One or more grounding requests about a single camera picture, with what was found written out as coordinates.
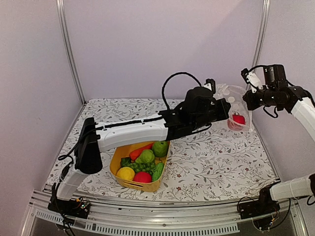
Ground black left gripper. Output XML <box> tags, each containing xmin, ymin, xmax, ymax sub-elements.
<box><xmin>192</xmin><ymin>98</ymin><xmax>231</xmax><ymax>132</ymax></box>

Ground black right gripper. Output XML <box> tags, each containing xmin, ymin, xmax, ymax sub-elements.
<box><xmin>243</xmin><ymin>85</ymin><xmax>282</xmax><ymax>110</ymax></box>

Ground clear zip top bag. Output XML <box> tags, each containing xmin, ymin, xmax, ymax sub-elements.
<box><xmin>215</xmin><ymin>84</ymin><xmax>253</xmax><ymax>132</ymax></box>

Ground red toy tomato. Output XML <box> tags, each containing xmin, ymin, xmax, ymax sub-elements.
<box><xmin>232</xmin><ymin>114</ymin><xmax>246</xmax><ymax>125</ymax></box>

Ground green toy apple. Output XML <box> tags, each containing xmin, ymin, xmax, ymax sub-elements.
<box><xmin>152</xmin><ymin>141</ymin><xmax>169</xmax><ymax>157</ymax></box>

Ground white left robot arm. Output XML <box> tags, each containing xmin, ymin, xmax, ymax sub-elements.
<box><xmin>53</xmin><ymin>87</ymin><xmax>231</xmax><ymax>213</ymax></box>

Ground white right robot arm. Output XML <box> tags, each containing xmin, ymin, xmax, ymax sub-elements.
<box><xmin>243</xmin><ymin>86</ymin><xmax>315</xmax><ymax>214</ymax></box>

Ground floral tablecloth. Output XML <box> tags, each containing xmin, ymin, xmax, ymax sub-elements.
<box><xmin>58</xmin><ymin>98</ymin><xmax>279</xmax><ymax>202</ymax></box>

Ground green toy cucumber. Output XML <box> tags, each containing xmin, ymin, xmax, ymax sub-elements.
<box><xmin>152</xmin><ymin>163</ymin><xmax>164</xmax><ymax>182</ymax></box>

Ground green toy cabbage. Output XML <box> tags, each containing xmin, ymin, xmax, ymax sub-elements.
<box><xmin>135</xmin><ymin>149</ymin><xmax>155</xmax><ymax>164</ymax></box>

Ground orange toy carrot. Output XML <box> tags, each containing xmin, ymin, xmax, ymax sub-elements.
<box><xmin>129</xmin><ymin>143</ymin><xmax>154</xmax><ymax>161</ymax></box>

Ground green toy grapes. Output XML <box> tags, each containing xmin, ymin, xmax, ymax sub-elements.
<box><xmin>130</xmin><ymin>162</ymin><xmax>156</xmax><ymax>175</ymax></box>

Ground yellow plastic basket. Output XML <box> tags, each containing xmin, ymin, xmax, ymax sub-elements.
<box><xmin>110</xmin><ymin>141</ymin><xmax>170</xmax><ymax>192</ymax></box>

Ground red toy apple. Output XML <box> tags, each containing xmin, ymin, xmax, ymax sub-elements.
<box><xmin>133</xmin><ymin>172</ymin><xmax>152</xmax><ymax>183</ymax></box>

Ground green toy broccoli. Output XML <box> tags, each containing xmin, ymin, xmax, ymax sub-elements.
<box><xmin>120</xmin><ymin>157</ymin><xmax>131</xmax><ymax>167</ymax></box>

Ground yellow toy lemon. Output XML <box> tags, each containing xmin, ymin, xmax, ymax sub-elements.
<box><xmin>116</xmin><ymin>167</ymin><xmax>135</xmax><ymax>180</ymax></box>

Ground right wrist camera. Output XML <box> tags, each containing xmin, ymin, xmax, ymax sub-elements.
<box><xmin>241</xmin><ymin>68</ymin><xmax>263</xmax><ymax>93</ymax></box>

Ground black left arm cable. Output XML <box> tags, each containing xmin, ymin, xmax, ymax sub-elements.
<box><xmin>161</xmin><ymin>72</ymin><xmax>204</xmax><ymax>111</ymax></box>

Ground right aluminium frame post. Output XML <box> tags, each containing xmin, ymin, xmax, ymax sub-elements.
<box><xmin>252</xmin><ymin>0</ymin><xmax>270</xmax><ymax>67</ymax></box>

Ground aluminium frame post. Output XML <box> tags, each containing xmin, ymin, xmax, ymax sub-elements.
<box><xmin>56</xmin><ymin>0</ymin><xmax>87</xmax><ymax>105</ymax></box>
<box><xmin>252</xmin><ymin>0</ymin><xmax>270</xmax><ymax>67</ymax></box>

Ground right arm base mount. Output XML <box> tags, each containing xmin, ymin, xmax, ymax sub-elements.
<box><xmin>237</xmin><ymin>185</ymin><xmax>280</xmax><ymax>231</ymax></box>

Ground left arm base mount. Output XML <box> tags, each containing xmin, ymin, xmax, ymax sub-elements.
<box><xmin>48</xmin><ymin>183</ymin><xmax>91</xmax><ymax>219</ymax></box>

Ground left aluminium frame post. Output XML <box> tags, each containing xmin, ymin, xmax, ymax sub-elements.
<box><xmin>56</xmin><ymin>0</ymin><xmax>87</xmax><ymax>105</ymax></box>

